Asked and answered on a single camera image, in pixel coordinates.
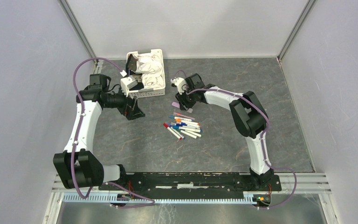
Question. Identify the orange cap marker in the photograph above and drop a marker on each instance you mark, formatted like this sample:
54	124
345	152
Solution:
187	122

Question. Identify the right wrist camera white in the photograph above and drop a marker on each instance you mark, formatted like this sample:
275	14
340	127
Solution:
180	84

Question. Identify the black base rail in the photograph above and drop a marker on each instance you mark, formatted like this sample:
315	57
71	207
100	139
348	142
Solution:
194	185

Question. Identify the white crumpled cloth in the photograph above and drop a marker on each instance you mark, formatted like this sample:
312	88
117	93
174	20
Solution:
150	65

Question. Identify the white plastic basket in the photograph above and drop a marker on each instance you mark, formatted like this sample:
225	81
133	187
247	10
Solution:
153	91

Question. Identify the red cap marker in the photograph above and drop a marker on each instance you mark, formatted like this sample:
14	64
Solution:
172	131

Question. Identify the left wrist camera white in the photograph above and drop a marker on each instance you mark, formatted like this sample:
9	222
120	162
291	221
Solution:
127	83

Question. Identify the blue cap marker lower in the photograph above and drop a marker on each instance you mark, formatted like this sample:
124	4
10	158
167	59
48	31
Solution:
196	130

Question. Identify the light blue cap marker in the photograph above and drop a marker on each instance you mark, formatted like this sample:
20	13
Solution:
181	118

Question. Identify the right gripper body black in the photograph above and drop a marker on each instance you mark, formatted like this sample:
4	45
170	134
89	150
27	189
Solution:
188	101

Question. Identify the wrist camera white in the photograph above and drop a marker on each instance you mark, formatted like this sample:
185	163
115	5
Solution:
180	84
127	83

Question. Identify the white marker bottom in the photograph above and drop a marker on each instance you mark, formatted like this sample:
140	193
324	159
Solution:
191	134

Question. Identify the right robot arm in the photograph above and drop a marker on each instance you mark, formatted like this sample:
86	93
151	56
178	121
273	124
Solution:
249	116

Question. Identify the black printed shirt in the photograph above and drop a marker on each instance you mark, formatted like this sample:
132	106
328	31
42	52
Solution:
131	67

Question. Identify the blue cap marker upper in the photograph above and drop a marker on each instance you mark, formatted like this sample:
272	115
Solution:
188	125

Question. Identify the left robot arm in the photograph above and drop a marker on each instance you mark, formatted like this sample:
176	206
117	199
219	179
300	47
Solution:
76	165

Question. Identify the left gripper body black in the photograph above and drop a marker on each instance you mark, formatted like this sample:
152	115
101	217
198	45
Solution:
127	110

